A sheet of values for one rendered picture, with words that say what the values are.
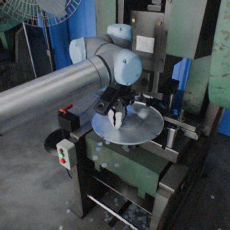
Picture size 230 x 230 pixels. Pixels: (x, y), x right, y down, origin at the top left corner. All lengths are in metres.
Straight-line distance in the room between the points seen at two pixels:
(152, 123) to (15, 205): 1.14
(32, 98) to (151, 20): 0.51
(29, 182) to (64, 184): 0.27
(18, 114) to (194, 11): 0.52
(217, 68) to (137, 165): 0.54
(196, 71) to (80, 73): 0.69
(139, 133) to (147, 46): 0.32
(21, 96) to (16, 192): 1.34
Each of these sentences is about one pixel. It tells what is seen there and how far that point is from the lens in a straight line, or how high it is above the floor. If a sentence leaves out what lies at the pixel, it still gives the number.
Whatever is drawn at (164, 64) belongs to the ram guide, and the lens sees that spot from 0.74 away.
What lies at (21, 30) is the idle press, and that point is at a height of 0.87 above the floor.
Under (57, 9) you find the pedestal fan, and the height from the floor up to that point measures 1.11.
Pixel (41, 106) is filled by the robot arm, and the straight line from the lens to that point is 0.41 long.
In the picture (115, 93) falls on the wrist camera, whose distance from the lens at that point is 0.67.
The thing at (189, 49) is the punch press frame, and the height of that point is 1.09.
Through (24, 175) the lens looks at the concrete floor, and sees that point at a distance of 1.79.
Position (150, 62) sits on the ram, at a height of 1.00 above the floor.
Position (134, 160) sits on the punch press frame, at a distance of 0.87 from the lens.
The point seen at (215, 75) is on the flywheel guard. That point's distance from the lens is 0.46.
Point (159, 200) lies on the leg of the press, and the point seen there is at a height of 0.58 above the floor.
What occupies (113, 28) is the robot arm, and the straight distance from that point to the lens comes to 0.63.
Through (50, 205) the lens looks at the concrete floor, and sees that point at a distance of 1.56.
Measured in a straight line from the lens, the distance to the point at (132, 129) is 0.79.
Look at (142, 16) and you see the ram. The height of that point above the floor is 1.16.
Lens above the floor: 1.26
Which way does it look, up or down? 34 degrees down
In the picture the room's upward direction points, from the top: straight up
